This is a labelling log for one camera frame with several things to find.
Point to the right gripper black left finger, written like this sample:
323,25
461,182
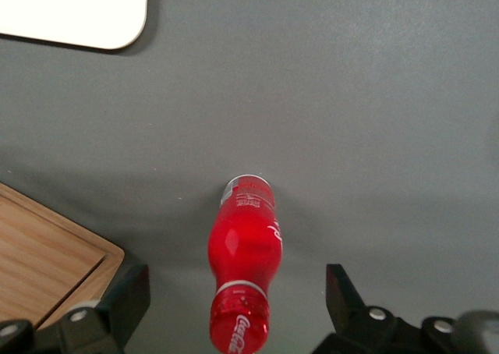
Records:
121,311

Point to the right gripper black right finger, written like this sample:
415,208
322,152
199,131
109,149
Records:
349,324

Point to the red coke bottle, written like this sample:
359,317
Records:
245,245

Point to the beige rectangular tray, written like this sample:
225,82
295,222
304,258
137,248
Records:
70,11

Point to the oak two-drawer cabinet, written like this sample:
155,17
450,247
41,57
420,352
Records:
39,252

